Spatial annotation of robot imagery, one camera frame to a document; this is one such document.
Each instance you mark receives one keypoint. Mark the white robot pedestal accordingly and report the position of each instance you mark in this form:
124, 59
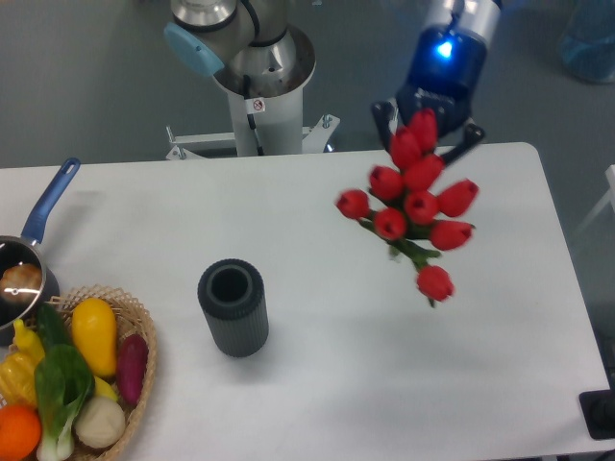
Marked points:
265, 92

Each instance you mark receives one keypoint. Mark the red tulip bouquet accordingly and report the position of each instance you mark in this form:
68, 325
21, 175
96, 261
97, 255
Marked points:
402, 211

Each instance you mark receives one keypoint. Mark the blue handled saucepan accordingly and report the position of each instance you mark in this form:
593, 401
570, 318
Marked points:
24, 248

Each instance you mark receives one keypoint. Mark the orange fruit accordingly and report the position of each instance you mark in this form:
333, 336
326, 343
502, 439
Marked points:
20, 431

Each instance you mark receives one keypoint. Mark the blue transparent container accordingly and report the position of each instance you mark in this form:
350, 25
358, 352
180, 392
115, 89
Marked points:
586, 47

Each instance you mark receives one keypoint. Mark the dark grey ribbed vase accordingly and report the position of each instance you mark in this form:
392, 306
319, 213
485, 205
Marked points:
231, 294

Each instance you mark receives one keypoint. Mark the black device at edge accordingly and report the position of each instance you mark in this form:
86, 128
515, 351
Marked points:
598, 412

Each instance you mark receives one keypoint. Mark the purple eggplant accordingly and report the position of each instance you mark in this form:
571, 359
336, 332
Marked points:
131, 368

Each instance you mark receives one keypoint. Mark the yellow bell pepper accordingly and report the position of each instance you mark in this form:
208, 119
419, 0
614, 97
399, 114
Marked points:
18, 379

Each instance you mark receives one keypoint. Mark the yellow squash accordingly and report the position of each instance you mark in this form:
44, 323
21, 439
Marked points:
94, 333

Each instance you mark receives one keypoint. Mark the woven bamboo basket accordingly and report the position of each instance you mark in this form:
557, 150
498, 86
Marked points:
131, 318

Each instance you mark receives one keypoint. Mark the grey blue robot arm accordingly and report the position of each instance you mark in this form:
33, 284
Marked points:
229, 26

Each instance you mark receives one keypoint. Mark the green bok choy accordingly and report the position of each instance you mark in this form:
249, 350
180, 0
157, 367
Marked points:
63, 384

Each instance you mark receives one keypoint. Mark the white frame at right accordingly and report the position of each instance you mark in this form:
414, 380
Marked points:
605, 201

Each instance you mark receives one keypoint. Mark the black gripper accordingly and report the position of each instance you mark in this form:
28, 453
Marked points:
443, 76

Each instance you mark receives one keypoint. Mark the beige garlic bulb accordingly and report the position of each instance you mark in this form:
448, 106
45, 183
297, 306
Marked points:
101, 423

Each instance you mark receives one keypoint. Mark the brown bun in pot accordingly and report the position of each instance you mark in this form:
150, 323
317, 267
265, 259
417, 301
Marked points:
21, 284

